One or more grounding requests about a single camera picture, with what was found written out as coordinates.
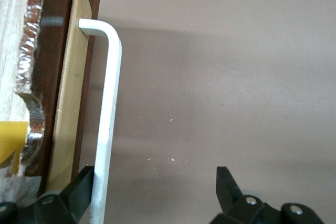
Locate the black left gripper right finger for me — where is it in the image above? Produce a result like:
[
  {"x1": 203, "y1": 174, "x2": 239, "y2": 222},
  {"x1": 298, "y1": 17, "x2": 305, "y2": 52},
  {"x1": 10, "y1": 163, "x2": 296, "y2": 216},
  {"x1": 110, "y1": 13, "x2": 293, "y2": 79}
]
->
[{"x1": 209, "y1": 166, "x2": 326, "y2": 224}]

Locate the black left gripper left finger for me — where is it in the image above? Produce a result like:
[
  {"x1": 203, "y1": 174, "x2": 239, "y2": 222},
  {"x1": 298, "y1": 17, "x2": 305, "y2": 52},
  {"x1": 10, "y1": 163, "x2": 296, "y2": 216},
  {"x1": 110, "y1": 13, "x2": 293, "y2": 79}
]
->
[{"x1": 0, "y1": 165, "x2": 95, "y2": 224}]

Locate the yellow block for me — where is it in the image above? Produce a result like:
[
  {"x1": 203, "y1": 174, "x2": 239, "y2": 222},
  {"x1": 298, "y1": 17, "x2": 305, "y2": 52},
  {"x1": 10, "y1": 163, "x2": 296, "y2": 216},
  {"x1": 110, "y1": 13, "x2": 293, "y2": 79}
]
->
[{"x1": 0, "y1": 121, "x2": 29, "y2": 177}]

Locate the wooden drawer with white handle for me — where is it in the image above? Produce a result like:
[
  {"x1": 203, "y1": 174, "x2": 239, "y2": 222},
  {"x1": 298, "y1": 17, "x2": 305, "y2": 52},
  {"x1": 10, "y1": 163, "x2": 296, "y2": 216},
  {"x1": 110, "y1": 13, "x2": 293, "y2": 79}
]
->
[{"x1": 0, "y1": 0, "x2": 123, "y2": 224}]

